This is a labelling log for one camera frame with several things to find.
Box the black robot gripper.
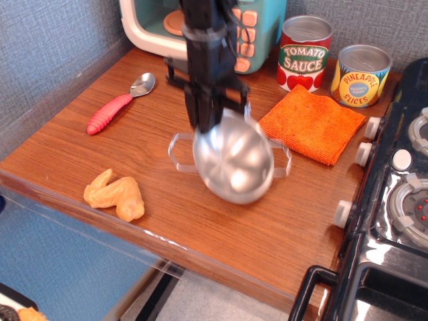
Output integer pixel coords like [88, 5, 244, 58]
[164, 26, 249, 133]

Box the small stainless steel pot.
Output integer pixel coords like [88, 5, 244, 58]
[168, 108, 292, 205]

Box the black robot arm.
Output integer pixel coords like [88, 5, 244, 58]
[164, 1, 249, 133]

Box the white stove knob middle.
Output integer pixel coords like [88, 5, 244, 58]
[354, 142, 372, 167]

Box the white stove knob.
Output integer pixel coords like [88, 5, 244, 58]
[354, 142, 372, 167]
[333, 200, 352, 229]
[364, 117, 382, 140]

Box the white stove knob top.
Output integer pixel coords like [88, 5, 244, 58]
[364, 117, 382, 140]

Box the white stove knob bottom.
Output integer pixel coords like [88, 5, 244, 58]
[333, 200, 352, 229]

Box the black toy stove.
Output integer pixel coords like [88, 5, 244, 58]
[290, 58, 427, 320]

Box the teal toy microwave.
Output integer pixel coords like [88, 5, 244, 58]
[119, 1, 287, 74]

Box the folded orange cloth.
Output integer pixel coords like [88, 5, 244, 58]
[259, 85, 366, 166]

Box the plastic toy chicken wing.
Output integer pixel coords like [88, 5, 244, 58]
[84, 169, 145, 223]

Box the tomato sauce can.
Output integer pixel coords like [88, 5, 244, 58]
[277, 15, 333, 92]

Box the pineapple slices can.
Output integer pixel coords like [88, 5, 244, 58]
[330, 44, 393, 108]

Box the orange object bottom left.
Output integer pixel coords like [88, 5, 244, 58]
[17, 307, 47, 321]

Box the pink handled metal spoon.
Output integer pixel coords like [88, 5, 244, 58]
[86, 73, 156, 135]

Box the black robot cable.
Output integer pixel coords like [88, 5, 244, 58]
[227, 6, 255, 58]

